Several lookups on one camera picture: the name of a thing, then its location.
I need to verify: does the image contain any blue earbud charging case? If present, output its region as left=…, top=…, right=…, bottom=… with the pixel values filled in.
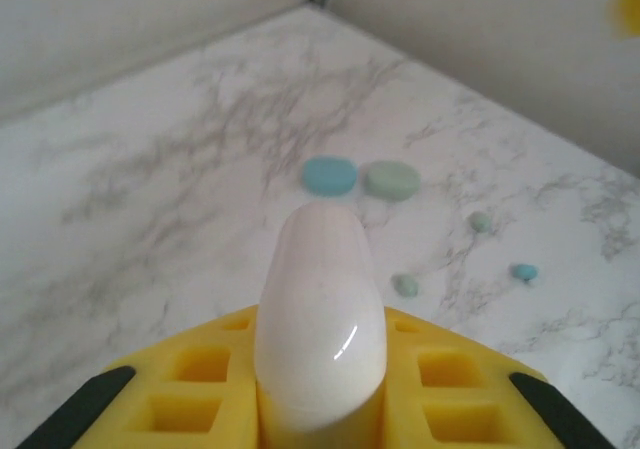
left=301, top=154, right=359, bottom=199

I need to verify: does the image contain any mint green earbud charging case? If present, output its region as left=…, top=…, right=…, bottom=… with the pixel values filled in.
left=360, top=159, right=422, bottom=202

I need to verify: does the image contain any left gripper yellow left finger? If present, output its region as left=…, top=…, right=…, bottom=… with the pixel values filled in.
left=19, top=304, right=265, bottom=449

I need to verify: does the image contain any white earbud charging case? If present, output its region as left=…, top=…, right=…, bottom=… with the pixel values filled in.
left=253, top=203, right=389, bottom=431

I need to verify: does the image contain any mint green wireless earbud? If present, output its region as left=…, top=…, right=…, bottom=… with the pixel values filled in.
left=391, top=272, right=421, bottom=298
left=467, top=211, right=494, bottom=235

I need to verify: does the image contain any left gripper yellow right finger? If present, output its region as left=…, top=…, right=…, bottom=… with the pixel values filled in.
left=263, top=304, right=615, bottom=449

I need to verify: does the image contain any blue wireless earbud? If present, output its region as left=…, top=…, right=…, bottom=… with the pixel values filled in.
left=508, top=262, right=541, bottom=283

